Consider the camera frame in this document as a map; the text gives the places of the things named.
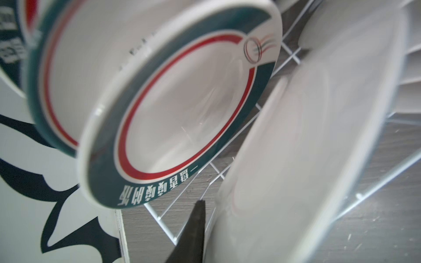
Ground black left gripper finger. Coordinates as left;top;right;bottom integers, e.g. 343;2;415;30
166;200;206;263

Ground plain white plate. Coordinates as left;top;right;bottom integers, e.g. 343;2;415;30
203;6;409;263

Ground green red rimmed plate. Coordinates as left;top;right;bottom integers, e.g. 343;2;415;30
76;1;282;209

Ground green cloud pattern plate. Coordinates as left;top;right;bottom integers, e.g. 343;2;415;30
24;0;198;158

